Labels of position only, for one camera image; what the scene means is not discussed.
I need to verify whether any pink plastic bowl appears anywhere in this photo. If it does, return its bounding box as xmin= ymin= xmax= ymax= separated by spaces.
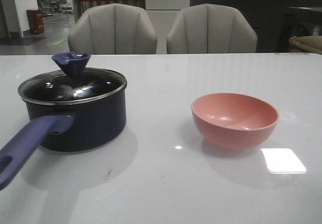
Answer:
xmin=191 ymin=93 xmax=279 ymax=150

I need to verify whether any glass lid with blue knob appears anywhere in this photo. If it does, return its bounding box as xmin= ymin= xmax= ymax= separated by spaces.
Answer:
xmin=18 ymin=52 xmax=127 ymax=106

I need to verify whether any dark blue saucepan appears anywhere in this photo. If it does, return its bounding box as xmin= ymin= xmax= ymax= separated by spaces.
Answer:
xmin=1 ymin=88 xmax=126 ymax=188

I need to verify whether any left grey upholstered chair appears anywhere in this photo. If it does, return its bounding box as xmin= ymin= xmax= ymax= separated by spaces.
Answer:
xmin=68 ymin=4 xmax=157 ymax=54

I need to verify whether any grey upholstered chair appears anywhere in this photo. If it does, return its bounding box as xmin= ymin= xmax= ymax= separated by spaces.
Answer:
xmin=68 ymin=4 xmax=157 ymax=54
xmin=167 ymin=4 xmax=258 ymax=54

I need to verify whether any right grey upholstered chair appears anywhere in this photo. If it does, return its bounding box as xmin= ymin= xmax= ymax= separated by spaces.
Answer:
xmin=167 ymin=4 xmax=258 ymax=54

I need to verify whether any white cabinet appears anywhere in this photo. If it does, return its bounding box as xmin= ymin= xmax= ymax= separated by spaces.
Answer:
xmin=145 ymin=0 xmax=190 ymax=54

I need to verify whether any dark counter with light top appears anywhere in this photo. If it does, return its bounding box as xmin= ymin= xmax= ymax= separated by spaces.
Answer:
xmin=190 ymin=0 xmax=321 ymax=53

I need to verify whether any red trash bin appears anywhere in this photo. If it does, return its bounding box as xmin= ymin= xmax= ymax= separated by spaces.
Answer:
xmin=26 ymin=9 xmax=45 ymax=34

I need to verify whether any beige sofa cushion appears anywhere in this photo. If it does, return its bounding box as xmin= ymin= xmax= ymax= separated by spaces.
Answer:
xmin=289 ymin=36 xmax=322 ymax=54

